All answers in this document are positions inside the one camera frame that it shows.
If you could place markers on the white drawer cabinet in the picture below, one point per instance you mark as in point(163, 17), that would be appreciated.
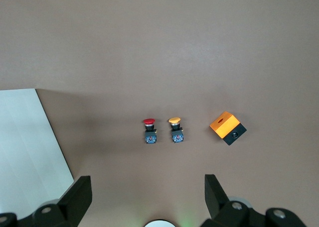
point(25, 137)

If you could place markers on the orange black button box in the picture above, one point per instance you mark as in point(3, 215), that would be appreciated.
point(224, 125)

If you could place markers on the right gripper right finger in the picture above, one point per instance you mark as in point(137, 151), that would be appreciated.
point(219, 207)

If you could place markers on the yellow push button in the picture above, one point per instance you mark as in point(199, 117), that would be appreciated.
point(177, 135)

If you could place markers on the red push button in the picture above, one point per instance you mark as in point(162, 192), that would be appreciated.
point(150, 135)

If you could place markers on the brown table mat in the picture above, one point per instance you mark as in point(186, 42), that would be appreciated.
point(149, 50)

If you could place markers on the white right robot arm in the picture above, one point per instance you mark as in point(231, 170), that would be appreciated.
point(159, 224)

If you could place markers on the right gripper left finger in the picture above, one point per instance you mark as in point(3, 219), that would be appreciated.
point(72, 207)

